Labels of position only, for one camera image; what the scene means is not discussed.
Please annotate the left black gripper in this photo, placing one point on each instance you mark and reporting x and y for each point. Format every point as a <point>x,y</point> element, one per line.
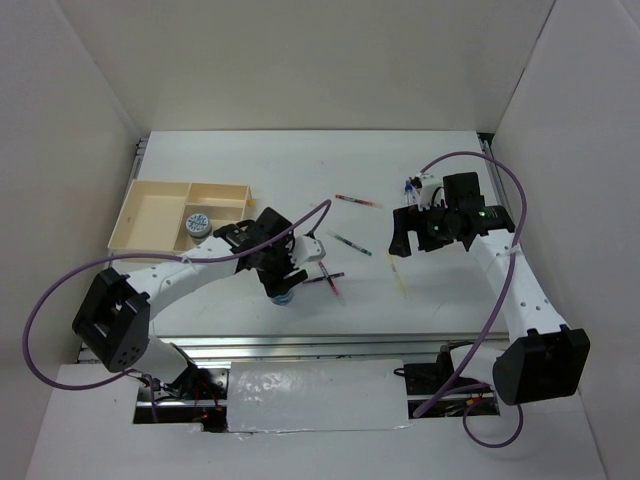
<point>275,284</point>

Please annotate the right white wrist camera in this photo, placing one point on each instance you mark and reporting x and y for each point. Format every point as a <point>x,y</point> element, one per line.
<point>429,190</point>

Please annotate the yellow gel pen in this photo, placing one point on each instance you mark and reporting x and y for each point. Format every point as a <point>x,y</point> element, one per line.
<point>396,275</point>

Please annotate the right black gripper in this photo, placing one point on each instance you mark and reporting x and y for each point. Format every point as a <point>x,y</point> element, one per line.
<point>408,218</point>

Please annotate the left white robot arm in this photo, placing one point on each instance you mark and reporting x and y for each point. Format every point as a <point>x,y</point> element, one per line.
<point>114,320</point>

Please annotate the aluminium front rail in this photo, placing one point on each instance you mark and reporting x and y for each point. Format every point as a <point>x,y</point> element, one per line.
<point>314,347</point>

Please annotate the red gel pen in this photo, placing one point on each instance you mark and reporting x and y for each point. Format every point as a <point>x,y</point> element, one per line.
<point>358,201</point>

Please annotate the pink gel pen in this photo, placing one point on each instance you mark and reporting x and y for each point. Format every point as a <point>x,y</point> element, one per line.
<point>332,284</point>

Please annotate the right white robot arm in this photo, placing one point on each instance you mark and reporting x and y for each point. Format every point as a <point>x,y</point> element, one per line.
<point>545,358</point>

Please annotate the beige wooden organizer tray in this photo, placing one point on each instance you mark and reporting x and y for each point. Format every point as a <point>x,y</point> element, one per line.
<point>153,217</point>

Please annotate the white cover plate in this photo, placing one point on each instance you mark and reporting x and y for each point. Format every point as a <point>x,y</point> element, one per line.
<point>316,396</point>

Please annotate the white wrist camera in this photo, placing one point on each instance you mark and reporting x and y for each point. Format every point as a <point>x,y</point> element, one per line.
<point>429,190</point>
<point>306,250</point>

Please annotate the green gel pen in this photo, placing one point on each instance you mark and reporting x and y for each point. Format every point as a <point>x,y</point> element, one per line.
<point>349,243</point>

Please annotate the purple gel pen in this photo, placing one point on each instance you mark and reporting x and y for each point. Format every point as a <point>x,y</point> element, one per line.
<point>331,276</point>

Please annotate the blue capped glue bottle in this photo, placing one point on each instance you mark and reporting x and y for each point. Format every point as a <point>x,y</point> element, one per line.
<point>409,193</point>

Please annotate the blue white round jar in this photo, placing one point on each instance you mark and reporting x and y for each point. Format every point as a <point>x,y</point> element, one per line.
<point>198,227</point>

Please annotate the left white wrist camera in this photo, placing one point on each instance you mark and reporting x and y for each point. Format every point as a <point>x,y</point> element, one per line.
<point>306,250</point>

